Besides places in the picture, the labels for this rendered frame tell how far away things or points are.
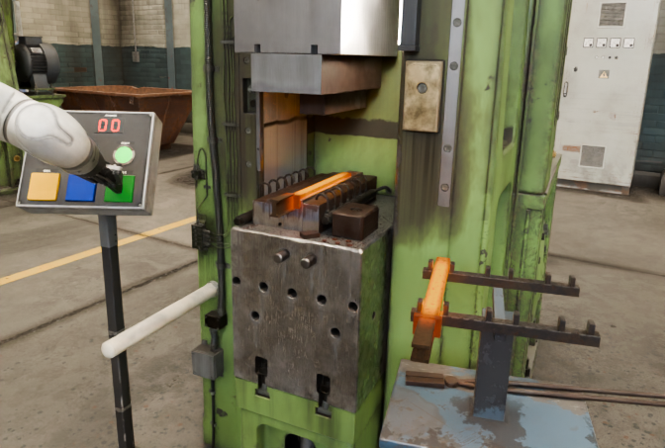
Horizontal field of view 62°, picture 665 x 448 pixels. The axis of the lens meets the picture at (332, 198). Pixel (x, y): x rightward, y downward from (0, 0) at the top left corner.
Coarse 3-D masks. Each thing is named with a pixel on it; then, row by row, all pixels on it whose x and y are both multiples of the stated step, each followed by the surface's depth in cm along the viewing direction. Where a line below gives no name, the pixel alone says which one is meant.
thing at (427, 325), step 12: (444, 264) 116; (432, 276) 110; (444, 276) 110; (432, 288) 104; (444, 288) 109; (432, 300) 99; (432, 312) 94; (420, 324) 89; (432, 324) 89; (420, 336) 85; (432, 336) 90; (420, 348) 83; (420, 360) 83
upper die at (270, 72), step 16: (256, 64) 139; (272, 64) 137; (288, 64) 135; (304, 64) 134; (320, 64) 132; (336, 64) 140; (352, 64) 149; (368, 64) 159; (256, 80) 140; (272, 80) 138; (288, 80) 136; (304, 80) 135; (320, 80) 133; (336, 80) 141; (352, 80) 150; (368, 80) 160
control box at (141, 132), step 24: (96, 120) 152; (120, 120) 152; (144, 120) 152; (120, 144) 150; (144, 144) 150; (24, 168) 148; (48, 168) 148; (144, 168) 149; (24, 192) 146; (96, 192) 147; (144, 192) 147
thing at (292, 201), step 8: (336, 176) 168; (344, 176) 169; (320, 184) 157; (328, 184) 159; (296, 192) 147; (304, 192) 147; (312, 192) 150; (272, 200) 135; (280, 200) 135; (288, 200) 140; (296, 200) 141; (272, 208) 135; (280, 208) 137; (288, 208) 140; (296, 208) 142; (272, 216) 136; (280, 216) 136
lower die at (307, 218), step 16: (320, 176) 180; (352, 176) 172; (368, 176) 176; (288, 192) 154; (320, 192) 151; (336, 192) 155; (352, 192) 160; (256, 208) 149; (304, 208) 142; (320, 208) 141; (272, 224) 148; (288, 224) 146; (304, 224) 144; (320, 224) 142
